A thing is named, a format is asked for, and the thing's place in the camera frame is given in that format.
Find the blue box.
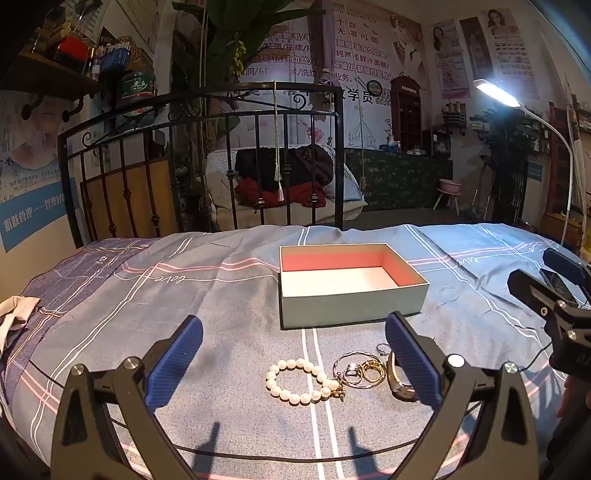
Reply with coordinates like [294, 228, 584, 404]
[99, 44, 133, 73]

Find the beige tassel rope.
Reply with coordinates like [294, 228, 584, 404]
[272, 80, 287, 202]

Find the thin silver bangle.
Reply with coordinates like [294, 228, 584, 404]
[333, 351, 386, 389]

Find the red telephone booth cabinet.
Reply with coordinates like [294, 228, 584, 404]
[390, 76, 424, 153]

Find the black clothing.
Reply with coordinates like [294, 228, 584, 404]
[235, 146, 336, 188]

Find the large printed wall poster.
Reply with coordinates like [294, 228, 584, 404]
[238, 0, 426, 149]

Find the wall poster with face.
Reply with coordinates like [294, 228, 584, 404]
[0, 90, 78, 254]

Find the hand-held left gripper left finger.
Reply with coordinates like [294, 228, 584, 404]
[50, 315, 204, 480]

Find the gold bangle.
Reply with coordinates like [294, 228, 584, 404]
[358, 360, 387, 384]

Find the white floor lamp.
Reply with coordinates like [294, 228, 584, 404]
[473, 78, 579, 250]

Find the wooden cabinet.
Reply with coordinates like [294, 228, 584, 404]
[549, 102, 579, 214]

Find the white wicker swing sofa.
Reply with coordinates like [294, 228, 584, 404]
[205, 145, 368, 228]

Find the wall poster with grid pictures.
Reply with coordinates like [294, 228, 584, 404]
[486, 9, 540, 100]

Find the large green leafy plant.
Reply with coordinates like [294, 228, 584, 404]
[173, 0, 324, 85]

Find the blue grey plaid bedsheet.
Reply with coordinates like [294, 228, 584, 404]
[0, 223, 591, 480]

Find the red clothing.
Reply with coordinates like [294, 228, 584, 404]
[235, 178, 327, 208]

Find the pink stool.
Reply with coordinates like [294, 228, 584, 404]
[434, 179, 462, 216]

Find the beige cloth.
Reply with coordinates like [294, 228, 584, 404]
[0, 295, 42, 361]

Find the swing rope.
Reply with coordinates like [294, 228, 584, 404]
[344, 4, 370, 195]

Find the small black screen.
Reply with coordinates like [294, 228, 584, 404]
[422, 129, 452, 156]

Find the pink framed wall poster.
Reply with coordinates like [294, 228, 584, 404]
[431, 21, 472, 100]

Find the wooden wall shelf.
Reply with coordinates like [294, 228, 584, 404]
[18, 51, 105, 95]

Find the cardboard box pink inside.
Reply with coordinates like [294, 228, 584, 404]
[279, 243, 431, 330]

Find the white pearl bracelet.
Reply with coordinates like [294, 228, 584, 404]
[265, 359, 346, 406]

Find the black iron bed frame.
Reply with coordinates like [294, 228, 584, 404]
[58, 82, 345, 247]

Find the red box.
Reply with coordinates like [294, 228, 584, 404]
[57, 36, 90, 64]

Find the gold wristwatch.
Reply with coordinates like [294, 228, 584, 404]
[386, 352, 419, 401]

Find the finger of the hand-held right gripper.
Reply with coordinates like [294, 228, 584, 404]
[540, 248, 591, 308]
[507, 269, 573, 320]

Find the green patterned counter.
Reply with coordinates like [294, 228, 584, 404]
[345, 148, 453, 211]

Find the green round tin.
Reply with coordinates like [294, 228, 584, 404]
[121, 70, 156, 100]

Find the dark potted plant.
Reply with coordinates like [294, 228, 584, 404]
[480, 108, 530, 223]

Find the narrow dark wall poster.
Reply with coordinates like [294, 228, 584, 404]
[459, 17, 486, 82]

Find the person's right hand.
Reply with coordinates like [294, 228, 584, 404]
[556, 375, 591, 418]

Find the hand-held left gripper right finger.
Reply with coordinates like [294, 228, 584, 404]
[385, 311, 540, 480]

